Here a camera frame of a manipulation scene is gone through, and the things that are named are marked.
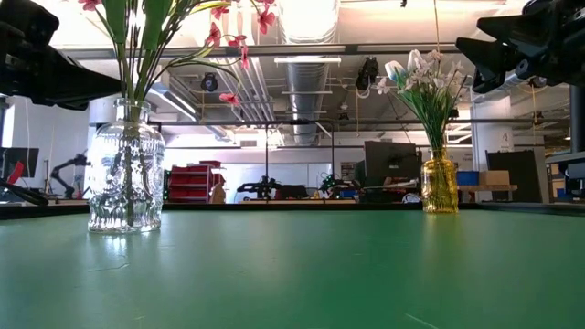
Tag gray overhead frame beam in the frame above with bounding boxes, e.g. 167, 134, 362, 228
58, 43, 458, 58

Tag black ceiling device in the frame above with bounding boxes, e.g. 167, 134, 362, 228
355, 57, 379, 91

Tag black frame post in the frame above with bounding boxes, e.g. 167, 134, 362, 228
569, 84, 585, 154

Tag black background pipe frame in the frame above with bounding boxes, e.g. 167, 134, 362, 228
90, 117, 570, 202

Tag silver ceiling duct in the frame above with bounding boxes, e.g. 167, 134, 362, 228
286, 61, 330, 145

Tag yellow glass vase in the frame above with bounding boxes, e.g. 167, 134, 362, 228
420, 146, 460, 215

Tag red artificial tulip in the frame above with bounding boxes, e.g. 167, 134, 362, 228
102, 0, 133, 115
136, 0, 174, 115

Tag silver flexible duct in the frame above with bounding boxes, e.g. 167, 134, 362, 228
502, 70, 534, 90

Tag white ceiling light bar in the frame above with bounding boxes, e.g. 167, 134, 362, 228
273, 56, 342, 65

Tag green table mat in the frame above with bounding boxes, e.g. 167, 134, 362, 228
0, 208, 585, 329

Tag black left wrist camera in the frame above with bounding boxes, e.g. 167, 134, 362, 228
0, 0, 60, 47

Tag white blossom spray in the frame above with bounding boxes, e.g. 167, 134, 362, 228
375, 54, 447, 152
424, 48, 470, 152

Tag black board panel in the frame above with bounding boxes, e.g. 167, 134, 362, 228
484, 149, 541, 203

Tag dark background monitor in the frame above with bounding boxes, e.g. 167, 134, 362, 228
0, 146, 40, 179

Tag brown cardboard box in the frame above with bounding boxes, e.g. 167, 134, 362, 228
478, 170, 511, 186

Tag clear ribbed glass vase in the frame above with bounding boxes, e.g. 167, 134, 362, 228
87, 98, 166, 235

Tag black computer monitor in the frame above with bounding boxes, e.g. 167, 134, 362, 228
364, 140, 422, 179

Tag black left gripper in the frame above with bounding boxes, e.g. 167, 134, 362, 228
0, 22, 123, 111

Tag black ceiling camera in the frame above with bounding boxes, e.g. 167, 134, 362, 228
200, 71, 219, 92

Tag red background chair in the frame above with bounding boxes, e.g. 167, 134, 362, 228
7, 159, 27, 185

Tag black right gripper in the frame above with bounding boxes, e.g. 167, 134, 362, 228
455, 0, 585, 95

